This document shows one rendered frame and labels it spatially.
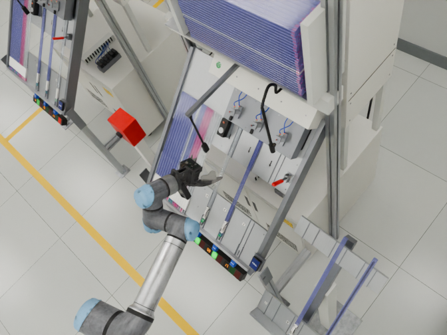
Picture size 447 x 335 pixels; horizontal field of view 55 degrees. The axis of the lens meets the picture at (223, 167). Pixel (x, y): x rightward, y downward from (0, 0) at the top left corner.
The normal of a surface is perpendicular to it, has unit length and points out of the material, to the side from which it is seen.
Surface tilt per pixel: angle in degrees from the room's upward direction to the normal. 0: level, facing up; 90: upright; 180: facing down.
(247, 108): 42
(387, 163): 0
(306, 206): 0
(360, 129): 0
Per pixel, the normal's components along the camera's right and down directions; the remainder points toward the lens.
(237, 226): -0.61, 0.13
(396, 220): -0.22, -0.47
